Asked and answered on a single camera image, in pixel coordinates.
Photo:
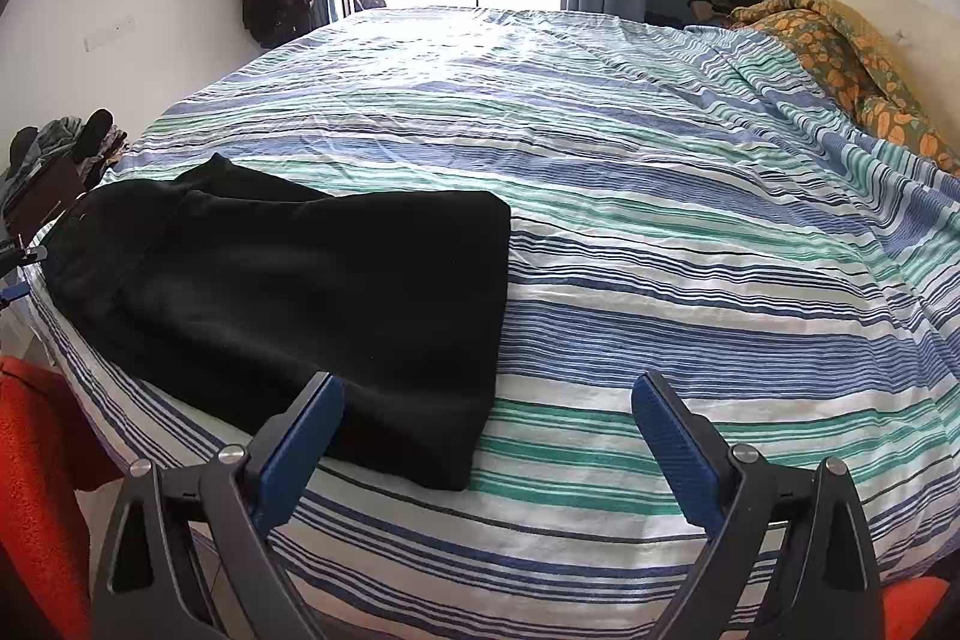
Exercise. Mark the black pants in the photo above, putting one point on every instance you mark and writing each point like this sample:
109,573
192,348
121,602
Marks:
229,289

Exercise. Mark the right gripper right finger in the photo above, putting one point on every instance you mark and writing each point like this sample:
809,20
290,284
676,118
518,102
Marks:
825,583

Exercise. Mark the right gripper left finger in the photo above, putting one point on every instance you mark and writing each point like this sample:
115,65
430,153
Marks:
150,583

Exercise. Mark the striped bed sheet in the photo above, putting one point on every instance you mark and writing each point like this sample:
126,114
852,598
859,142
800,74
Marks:
693,202

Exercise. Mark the clothes pile on chair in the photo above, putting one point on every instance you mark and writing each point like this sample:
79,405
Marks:
49,168

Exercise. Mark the orange fleece trousers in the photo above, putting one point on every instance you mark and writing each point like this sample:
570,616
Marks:
49,454

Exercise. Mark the orange floral quilt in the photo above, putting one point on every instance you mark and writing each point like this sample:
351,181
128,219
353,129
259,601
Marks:
857,67

